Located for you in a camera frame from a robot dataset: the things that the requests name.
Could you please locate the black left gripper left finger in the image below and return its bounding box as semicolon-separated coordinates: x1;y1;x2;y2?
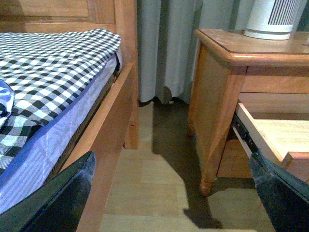
0;151;97;232

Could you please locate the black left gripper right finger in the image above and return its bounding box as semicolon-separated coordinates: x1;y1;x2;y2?
249;151;309;232

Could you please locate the wooden drawer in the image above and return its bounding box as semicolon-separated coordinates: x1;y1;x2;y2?
217;139;252;178
235;93;309;183

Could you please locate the light blue mattress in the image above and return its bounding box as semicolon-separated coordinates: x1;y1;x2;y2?
0;50;123;213

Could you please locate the wooden nightstand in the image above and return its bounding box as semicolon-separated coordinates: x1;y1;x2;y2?
188;29;309;196

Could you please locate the black white checkered sheet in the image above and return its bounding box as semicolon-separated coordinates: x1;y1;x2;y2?
0;29;121;171

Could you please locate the white cylindrical air purifier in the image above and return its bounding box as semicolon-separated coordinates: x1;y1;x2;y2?
244;0;304;40

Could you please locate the grey-green curtain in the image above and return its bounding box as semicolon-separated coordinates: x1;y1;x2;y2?
137;0;253;104

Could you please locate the wooden bed frame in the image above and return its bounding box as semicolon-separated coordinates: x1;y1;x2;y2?
0;0;139;232

